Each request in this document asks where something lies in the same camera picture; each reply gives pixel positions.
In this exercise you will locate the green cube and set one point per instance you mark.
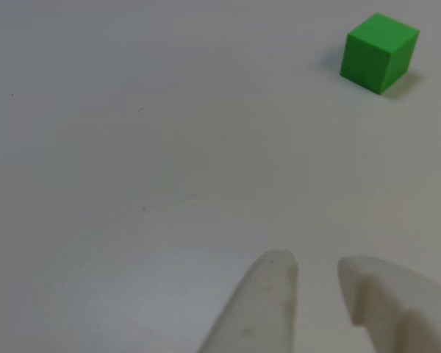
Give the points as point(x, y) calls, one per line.
point(375, 51)

